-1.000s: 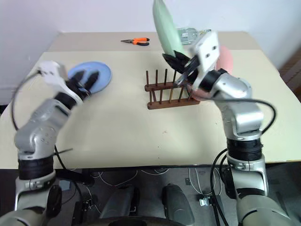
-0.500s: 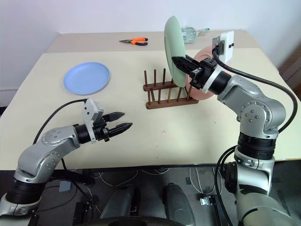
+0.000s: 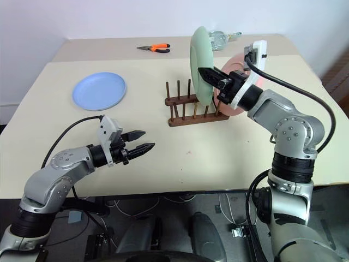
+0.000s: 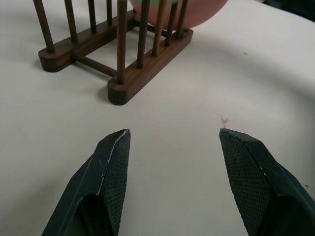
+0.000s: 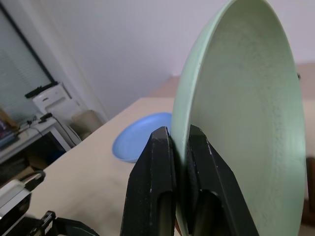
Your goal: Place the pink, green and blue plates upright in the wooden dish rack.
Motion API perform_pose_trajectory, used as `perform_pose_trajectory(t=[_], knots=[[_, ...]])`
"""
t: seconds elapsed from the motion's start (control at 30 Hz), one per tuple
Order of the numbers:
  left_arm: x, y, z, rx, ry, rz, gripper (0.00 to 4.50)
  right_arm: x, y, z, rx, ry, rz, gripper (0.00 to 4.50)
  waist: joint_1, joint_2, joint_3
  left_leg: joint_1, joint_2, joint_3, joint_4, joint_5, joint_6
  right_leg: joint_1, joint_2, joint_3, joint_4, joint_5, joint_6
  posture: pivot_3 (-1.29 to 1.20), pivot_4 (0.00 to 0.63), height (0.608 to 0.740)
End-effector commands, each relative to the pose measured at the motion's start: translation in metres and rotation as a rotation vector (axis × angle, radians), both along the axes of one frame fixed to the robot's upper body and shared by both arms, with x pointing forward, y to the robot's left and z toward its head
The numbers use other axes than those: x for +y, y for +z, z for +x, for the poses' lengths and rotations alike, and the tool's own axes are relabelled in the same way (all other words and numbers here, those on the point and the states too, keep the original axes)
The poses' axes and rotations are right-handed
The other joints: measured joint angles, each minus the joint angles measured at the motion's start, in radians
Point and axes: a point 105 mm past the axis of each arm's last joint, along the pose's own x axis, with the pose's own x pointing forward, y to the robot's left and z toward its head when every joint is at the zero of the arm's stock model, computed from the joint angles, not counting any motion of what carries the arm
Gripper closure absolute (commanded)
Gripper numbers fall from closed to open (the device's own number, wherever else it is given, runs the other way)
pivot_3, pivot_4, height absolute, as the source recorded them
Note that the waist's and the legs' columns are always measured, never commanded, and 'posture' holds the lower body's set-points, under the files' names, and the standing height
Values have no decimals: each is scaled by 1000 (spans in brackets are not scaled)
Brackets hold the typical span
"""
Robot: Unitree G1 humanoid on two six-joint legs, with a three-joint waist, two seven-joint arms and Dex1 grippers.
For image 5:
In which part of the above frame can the beige waste bin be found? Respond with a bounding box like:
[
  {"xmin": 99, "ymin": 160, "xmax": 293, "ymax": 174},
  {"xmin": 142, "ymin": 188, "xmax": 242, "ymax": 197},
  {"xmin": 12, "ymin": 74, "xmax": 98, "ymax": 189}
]
[{"xmin": 70, "ymin": 110, "xmax": 104, "ymax": 139}]

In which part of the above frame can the white desk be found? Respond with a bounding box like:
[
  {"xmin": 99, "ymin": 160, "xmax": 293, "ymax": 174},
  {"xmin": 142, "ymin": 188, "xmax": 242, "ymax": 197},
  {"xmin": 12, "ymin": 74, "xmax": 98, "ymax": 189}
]
[{"xmin": 0, "ymin": 115, "xmax": 72, "ymax": 165}]

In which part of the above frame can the black framed window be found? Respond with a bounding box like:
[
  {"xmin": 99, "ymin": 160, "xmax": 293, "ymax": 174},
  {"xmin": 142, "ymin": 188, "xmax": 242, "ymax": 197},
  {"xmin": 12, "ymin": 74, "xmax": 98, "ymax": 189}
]
[{"xmin": 0, "ymin": 0, "xmax": 60, "ymax": 116}]

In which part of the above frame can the blue plate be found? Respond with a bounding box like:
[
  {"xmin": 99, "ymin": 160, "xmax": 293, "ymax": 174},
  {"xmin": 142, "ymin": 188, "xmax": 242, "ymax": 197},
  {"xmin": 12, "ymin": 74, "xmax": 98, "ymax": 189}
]
[{"xmin": 112, "ymin": 112, "xmax": 173, "ymax": 164}]

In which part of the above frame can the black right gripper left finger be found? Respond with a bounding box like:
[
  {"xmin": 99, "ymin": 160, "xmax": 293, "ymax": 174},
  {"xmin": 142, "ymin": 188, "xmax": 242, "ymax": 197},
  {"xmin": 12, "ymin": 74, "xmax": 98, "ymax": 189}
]
[{"xmin": 120, "ymin": 125, "xmax": 178, "ymax": 236}]

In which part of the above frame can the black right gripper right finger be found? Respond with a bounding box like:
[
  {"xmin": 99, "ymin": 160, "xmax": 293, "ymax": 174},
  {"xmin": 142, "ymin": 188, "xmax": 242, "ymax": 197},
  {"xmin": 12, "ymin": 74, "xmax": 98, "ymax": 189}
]
[{"xmin": 181, "ymin": 124, "xmax": 260, "ymax": 236}]

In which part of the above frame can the stack of books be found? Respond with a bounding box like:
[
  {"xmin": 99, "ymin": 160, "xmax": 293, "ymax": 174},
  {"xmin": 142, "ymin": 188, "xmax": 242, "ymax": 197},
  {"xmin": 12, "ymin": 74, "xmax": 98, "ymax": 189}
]
[{"xmin": 0, "ymin": 118, "xmax": 21, "ymax": 150}]

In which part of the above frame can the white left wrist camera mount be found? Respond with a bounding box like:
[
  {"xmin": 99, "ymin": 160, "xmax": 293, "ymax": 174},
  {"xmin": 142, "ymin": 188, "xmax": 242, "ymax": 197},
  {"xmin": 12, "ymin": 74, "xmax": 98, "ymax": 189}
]
[{"xmin": 0, "ymin": 178, "xmax": 32, "ymax": 221}]

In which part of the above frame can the green plate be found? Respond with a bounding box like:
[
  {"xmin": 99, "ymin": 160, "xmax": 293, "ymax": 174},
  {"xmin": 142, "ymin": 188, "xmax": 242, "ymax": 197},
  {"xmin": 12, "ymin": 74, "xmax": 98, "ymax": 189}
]
[{"xmin": 170, "ymin": 0, "xmax": 308, "ymax": 236}]

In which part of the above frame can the white printer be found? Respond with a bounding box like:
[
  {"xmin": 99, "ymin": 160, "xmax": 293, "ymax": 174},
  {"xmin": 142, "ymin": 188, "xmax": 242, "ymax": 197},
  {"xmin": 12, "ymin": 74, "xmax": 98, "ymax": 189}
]
[{"xmin": 24, "ymin": 82, "xmax": 82, "ymax": 148}]

